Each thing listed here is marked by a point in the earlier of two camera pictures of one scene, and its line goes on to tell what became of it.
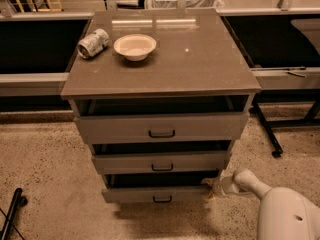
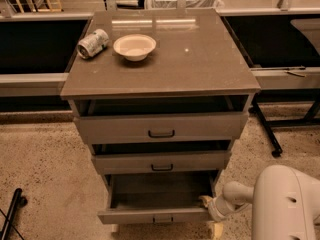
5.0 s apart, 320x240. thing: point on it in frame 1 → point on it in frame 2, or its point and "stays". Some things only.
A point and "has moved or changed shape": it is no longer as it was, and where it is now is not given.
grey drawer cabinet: [161, 96] stays
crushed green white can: [94, 43] stays
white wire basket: [193, 1] stays
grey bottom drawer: [157, 188] has moved or changed shape
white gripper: [220, 187] → [215, 209]
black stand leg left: [18, 201] stays
